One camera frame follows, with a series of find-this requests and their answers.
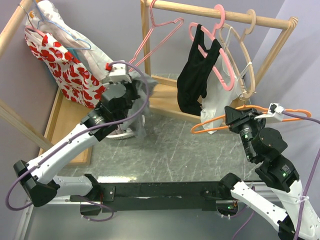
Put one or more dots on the white pale pink garment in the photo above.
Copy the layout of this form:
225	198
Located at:
47	19

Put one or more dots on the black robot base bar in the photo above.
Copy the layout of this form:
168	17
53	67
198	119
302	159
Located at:
148	196

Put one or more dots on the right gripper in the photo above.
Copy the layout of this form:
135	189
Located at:
237	115

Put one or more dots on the right wooden clothes rack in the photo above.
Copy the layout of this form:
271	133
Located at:
239	21

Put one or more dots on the white plastic laundry basket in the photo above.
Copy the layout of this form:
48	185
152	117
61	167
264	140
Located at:
122	135

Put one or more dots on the white sheer tank top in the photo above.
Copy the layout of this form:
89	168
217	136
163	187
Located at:
213	105

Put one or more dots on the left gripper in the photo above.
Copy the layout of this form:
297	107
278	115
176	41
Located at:
131	85

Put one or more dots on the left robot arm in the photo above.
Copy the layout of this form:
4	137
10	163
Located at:
39	178

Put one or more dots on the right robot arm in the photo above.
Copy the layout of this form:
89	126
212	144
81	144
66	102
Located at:
296	219

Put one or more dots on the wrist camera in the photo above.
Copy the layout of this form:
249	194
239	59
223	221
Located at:
274	114
117	72

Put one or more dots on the orange plastic hanger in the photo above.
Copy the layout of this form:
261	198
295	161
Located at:
204	127

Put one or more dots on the grey tank top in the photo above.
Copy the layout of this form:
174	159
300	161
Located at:
142	90

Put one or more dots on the mauve pink tank top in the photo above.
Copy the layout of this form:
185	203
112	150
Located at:
119	130

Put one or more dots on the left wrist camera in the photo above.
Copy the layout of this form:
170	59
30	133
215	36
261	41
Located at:
117	72

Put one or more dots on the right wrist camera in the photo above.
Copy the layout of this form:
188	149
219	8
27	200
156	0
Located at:
274	114

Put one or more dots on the black tank top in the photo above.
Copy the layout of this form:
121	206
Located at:
192	81

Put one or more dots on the red floral white garment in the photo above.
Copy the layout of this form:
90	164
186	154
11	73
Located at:
72	77

